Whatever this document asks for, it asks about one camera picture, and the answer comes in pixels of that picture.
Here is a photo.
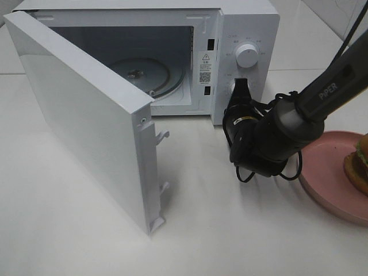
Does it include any upper white round knob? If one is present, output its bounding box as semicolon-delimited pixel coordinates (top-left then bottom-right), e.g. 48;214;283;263
235;43;259;68

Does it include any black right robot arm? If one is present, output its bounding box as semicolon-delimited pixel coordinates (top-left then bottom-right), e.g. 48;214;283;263
223;33;367;183

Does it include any burger with lettuce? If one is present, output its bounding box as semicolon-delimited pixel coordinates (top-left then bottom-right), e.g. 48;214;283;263
344;134;367;196

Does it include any white microwave oven body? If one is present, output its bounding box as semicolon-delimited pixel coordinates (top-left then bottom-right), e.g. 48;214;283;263
11;1;279;125

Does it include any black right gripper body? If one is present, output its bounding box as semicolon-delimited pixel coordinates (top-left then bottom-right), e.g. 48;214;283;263
223;95;276;144

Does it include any lower white round knob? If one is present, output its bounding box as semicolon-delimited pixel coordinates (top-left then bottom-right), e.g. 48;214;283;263
230;78;251;98

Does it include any white round knob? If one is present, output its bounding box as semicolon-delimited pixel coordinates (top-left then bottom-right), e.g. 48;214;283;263
230;78;251;98
235;43;259;68

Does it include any pink round plate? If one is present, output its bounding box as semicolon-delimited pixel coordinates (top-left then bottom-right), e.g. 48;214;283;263
299;131;367;227

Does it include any white microwave door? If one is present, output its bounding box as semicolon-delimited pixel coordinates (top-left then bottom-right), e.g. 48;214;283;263
5;11;170;235

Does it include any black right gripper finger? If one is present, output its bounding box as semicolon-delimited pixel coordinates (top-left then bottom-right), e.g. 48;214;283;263
231;78;251;101

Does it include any white warning label sticker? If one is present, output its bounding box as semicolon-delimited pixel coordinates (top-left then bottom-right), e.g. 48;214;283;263
198;51;214;85

